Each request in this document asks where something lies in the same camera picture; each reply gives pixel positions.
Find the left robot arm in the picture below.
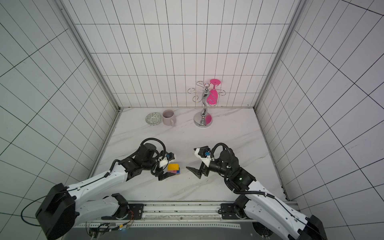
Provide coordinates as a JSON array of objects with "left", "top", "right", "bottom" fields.
[{"left": 35, "top": 138, "right": 176, "bottom": 240}]

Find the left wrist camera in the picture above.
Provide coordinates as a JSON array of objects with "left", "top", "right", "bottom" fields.
[{"left": 159, "top": 153, "right": 176, "bottom": 168}]

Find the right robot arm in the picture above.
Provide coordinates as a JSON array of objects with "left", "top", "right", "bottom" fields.
[{"left": 188, "top": 143, "right": 327, "bottom": 240}]

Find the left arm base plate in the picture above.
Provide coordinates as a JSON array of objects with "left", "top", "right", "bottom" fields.
[{"left": 122, "top": 204, "right": 145, "bottom": 221}]

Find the yellow curved lego piece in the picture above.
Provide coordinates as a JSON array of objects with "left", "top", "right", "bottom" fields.
[{"left": 167, "top": 164, "right": 180, "bottom": 172}]

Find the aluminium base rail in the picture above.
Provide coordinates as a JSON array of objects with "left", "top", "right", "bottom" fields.
[{"left": 68, "top": 200, "right": 304, "bottom": 230}]

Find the pink wine glass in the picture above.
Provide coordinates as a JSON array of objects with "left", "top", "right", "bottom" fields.
[{"left": 207, "top": 79, "right": 221, "bottom": 106}]

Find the pale pink mug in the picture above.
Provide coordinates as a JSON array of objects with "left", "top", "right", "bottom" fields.
[{"left": 162, "top": 110, "right": 176, "bottom": 127}]

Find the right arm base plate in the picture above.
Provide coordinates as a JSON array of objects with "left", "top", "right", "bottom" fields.
[{"left": 218, "top": 204, "right": 249, "bottom": 220}]

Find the silver cup holder stand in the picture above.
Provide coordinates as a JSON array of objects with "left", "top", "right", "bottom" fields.
[{"left": 188, "top": 81, "right": 226, "bottom": 128}]

